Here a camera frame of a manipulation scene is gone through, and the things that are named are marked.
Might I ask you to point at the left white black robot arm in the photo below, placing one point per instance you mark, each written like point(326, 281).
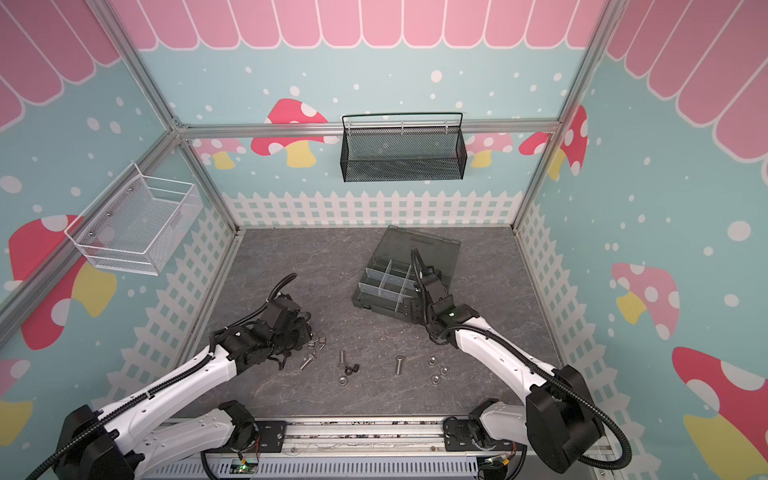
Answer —
point(85, 450)

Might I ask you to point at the silver wing nut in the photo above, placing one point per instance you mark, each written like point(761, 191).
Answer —
point(318, 343)

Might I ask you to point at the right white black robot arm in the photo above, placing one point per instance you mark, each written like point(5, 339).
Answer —
point(561, 422)

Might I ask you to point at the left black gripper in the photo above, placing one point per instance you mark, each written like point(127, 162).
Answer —
point(304, 333)

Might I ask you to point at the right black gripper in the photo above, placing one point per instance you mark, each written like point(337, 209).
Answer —
point(428, 285)

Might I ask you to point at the black mesh wall basket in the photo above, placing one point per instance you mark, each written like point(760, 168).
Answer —
point(412, 146)

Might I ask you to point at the white wire wall basket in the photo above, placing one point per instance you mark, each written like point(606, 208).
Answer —
point(137, 225)

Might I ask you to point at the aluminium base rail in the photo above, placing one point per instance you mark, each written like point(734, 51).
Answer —
point(384, 435)

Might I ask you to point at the grey plastic organizer box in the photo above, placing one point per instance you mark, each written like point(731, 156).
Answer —
point(389, 286)

